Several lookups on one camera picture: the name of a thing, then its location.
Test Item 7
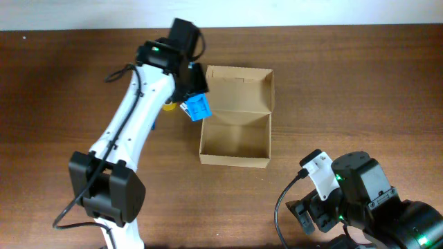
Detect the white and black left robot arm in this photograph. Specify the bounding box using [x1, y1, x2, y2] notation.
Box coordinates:
[61, 18, 212, 248]

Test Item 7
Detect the black camera cable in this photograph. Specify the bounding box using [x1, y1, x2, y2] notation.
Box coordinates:
[273, 167, 309, 249]
[52, 31, 207, 249]

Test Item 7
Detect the black right camera cable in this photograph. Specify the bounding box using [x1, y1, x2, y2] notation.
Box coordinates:
[273, 167, 309, 249]

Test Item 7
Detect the brown cardboard box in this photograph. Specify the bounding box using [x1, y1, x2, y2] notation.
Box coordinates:
[199, 65, 275, 169]

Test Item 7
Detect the blue plastic case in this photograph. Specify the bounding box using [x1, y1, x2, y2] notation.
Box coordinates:
[185, 93, 212, 122]

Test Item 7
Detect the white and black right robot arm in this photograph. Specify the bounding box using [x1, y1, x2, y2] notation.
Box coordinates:
[286, 149, 442, 248]

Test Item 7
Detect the black left camera cable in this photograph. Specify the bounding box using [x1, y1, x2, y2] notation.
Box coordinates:
[52, 31, 207, 249]

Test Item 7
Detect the yellow tape roll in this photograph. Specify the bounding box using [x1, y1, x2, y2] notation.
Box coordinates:
[162, 102, 177, 111]

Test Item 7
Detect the small white blue box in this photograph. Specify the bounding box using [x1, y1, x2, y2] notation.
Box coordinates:
[180, 102, 190, 116]

